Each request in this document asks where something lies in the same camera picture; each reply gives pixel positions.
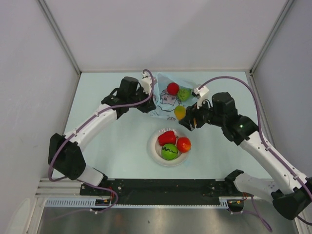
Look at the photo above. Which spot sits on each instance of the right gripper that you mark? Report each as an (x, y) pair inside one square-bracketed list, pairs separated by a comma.
[(192, 112)]

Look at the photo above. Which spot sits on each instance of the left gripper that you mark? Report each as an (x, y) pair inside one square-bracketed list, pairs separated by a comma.
[(148, 106)]

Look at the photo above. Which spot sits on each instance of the yellow orange mango toy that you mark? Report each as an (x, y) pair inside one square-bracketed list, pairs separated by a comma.
[(180, 112)]

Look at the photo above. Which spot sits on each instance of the orange red tomato toy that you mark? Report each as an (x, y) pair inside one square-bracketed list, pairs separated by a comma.
[(183, 144)]

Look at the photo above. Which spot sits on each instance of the light blue plastic bag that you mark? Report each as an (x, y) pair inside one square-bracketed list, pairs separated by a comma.
[(166, 103)]

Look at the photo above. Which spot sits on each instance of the red bell pepper toy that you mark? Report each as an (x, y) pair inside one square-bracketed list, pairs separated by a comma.
[(167, 137)]

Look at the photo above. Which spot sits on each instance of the green watermelon toy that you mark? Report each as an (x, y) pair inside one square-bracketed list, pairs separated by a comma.
[(169, 152)]

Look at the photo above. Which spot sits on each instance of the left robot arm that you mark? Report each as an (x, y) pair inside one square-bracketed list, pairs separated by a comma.
[(65, 151)]

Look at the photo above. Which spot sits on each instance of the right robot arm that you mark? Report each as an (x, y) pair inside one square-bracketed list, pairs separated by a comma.
[(291, 190)]

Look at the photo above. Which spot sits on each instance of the green custard apple toy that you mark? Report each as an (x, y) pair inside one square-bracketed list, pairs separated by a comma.
[(184, 94)]

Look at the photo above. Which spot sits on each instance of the red apple toy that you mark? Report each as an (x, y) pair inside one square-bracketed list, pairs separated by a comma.
[(173, 88)]

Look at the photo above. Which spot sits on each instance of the white paper plate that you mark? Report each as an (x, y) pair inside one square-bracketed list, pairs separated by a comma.
[(154, 149)]

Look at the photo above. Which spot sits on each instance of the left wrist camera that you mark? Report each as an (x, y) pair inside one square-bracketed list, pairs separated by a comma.
[(148, 83)]

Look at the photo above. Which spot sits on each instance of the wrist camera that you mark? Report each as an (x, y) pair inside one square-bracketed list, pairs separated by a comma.
[(148, 83), (201, 93)]

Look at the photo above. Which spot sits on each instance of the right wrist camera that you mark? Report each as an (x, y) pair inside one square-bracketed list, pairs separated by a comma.
[(201, 93)]

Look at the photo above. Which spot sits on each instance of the white cable duct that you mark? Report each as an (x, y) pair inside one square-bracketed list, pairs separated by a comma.
[(100, 204)]

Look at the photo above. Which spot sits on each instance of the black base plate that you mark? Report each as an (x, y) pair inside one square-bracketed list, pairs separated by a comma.
[(170, 192)]

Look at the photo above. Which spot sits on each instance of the aluminium rail frame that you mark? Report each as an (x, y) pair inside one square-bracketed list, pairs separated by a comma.
[(64, 188)]

